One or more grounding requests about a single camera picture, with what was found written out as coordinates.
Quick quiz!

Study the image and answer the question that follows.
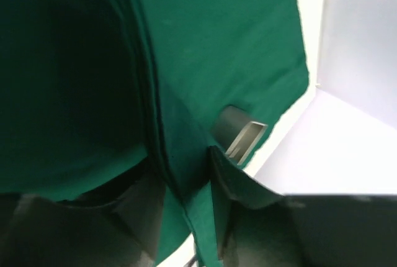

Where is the green surgical cloth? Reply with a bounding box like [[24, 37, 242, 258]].
[[1, 0, 309, 266]]

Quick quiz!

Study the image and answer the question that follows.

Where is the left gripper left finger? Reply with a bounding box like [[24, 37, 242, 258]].
[[1, 172, 164, 266]]

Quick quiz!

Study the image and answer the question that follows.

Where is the silver metal instrument tray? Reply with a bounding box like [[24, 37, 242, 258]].
[[212, 106, 268, 165]]

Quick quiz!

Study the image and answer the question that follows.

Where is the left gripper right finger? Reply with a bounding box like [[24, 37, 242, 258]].
[[209, 146, 396, 266]]

